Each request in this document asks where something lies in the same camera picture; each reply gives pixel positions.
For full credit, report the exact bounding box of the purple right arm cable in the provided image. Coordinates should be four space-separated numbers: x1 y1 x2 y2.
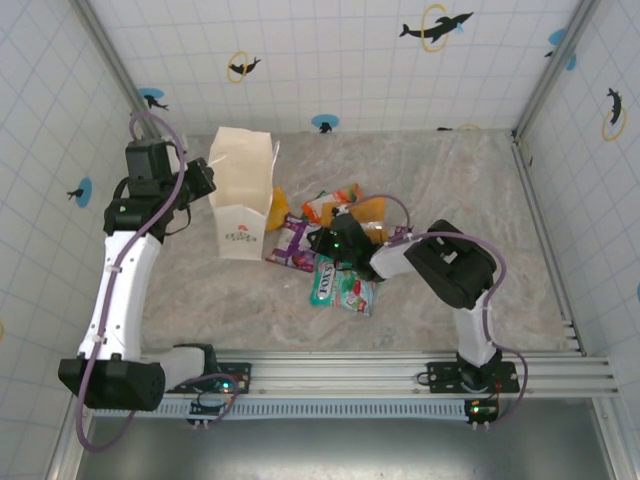
344 194 529 427

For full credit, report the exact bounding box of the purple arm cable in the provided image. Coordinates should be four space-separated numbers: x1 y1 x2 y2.
74 110 241 454
344 194 529 427

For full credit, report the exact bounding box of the white and orange snack packet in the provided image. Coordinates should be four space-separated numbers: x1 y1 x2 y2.
300 183 365 224

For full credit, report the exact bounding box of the aluminium right corner post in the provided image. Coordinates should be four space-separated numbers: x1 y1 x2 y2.
512 0 601 141

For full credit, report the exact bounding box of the grey metal panel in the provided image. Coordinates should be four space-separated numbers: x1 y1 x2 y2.
74 399 619 480

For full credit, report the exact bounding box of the white slotted cable duct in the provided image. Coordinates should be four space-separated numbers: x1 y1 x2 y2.
92 397 474 421

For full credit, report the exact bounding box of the white paper bag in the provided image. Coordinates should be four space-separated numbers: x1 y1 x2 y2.
207 126 281 262

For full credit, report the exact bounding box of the aluminium left corner post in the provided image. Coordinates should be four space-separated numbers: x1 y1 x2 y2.
69 0 151 126

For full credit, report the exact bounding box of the upright dolphin yellow ring sticker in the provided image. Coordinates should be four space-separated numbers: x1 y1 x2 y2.
601 87 629 142

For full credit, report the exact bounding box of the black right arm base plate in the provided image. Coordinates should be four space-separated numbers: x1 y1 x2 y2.
424 360 520 394

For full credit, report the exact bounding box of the dolphin blue circle sticker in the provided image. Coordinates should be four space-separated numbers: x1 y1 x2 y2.
310 113 340 135
67 177 94 209
543 27 579 71
137 87 170 112

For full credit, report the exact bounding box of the aluminium corner post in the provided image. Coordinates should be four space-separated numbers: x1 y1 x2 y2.
512 0 601 141
69 0 151 126

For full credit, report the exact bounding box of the plain orange snack packet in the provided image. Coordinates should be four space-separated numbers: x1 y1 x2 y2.
319 196 389 232

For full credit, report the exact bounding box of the large dolphin yellow ring sticker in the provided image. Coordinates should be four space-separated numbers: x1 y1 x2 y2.
398 3 475 54

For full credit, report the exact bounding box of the left controller board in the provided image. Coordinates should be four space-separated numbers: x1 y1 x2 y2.
188 379 241 430

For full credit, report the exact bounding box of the aluminium side rail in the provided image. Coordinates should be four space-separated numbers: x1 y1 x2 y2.
512 132 586 356

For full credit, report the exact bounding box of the small dolphin yellow ring sticker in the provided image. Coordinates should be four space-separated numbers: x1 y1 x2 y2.
227 50 262 84

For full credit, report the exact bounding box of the green Fox's candy bag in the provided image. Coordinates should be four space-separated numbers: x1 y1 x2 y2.
308 254 377 317

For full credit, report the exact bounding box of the large purple snack packet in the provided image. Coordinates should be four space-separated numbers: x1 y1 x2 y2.
264 212 326 274

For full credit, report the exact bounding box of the controller board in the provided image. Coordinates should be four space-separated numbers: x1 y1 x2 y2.
464 398 500 431
188 379 241 430

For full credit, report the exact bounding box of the right controller board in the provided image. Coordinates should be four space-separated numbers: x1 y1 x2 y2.
464 398 500 431

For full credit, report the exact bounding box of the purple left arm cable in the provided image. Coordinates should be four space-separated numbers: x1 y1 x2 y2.
74 110 241 454

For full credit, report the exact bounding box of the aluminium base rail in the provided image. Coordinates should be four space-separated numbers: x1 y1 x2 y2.
139 348 621 400

